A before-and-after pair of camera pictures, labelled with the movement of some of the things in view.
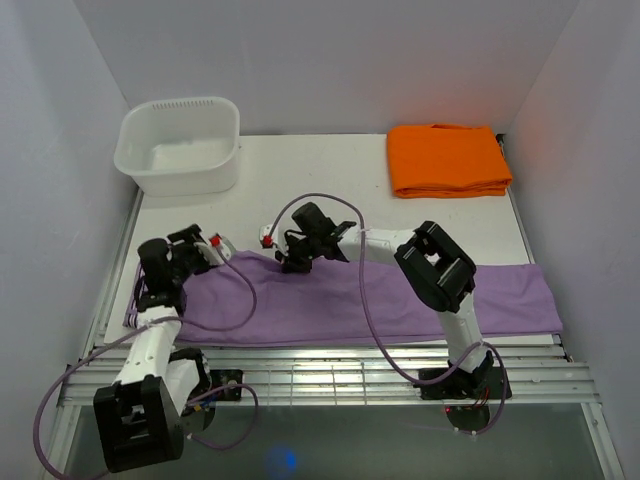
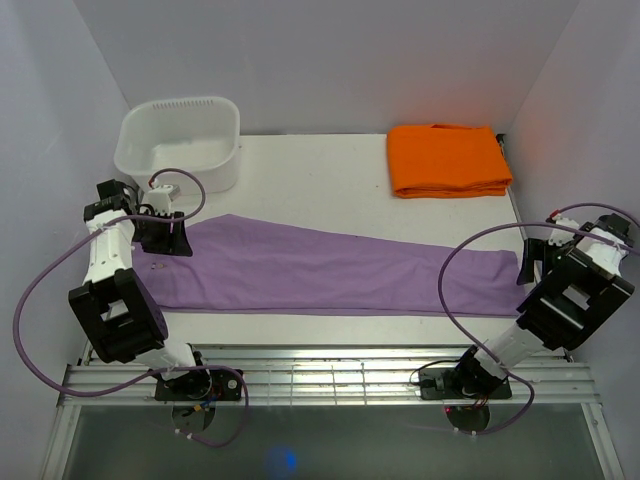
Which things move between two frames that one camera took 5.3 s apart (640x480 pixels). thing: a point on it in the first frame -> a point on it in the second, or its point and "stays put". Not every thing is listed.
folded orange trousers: [446, 161] stays put
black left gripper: [190, 237] -> [171, 243]
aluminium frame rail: [536, 372] stays put
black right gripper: [287, 260] -> [536, 249]
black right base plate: [486, 382] stays put
